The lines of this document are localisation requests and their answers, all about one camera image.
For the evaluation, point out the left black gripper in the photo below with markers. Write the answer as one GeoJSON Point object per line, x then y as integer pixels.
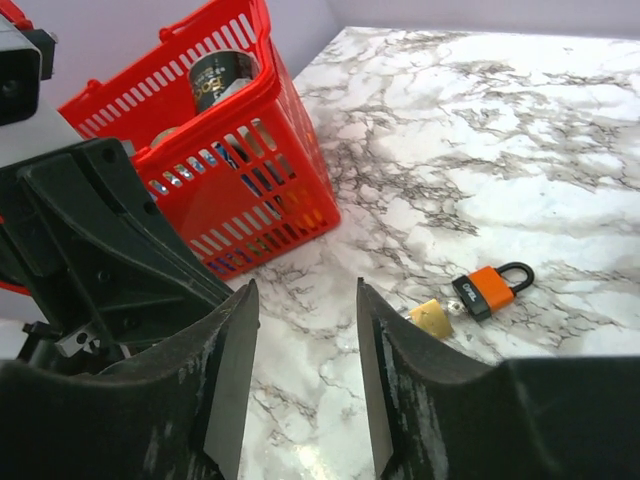
{"type": "Point", "coordinates": [83, 236]}

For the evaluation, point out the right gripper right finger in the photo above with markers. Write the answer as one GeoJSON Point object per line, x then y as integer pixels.
{"type": "Point", "coordinates": [435, 413]}

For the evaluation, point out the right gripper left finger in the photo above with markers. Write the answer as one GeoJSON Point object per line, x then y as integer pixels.
{"type": "Point", "coordinates": [175, 411]}

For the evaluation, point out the orange black padlock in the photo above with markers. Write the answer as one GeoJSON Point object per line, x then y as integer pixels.
{"type": "Point", "coordinates": [485, 291]}

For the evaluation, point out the brass padlock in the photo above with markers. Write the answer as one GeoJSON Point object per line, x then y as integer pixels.
{"type": "Point", "coordinates": [432, 318]}

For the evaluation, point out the blue snack packet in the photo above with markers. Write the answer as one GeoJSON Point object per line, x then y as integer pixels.
{"type": "Point", "coordinates": [258, 180]}

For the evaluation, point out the red plastic shopping basket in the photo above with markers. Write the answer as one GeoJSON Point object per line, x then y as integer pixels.
{"type": "Point", "coordinates": [151, 105]}

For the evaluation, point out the black coffee can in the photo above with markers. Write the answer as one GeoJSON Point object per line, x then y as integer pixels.
{"type": "Point", "coordinates": [216, 76]}

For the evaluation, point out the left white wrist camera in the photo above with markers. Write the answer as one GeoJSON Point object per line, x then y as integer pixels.
{"type": "Point", "coordinates": [29, 126]}

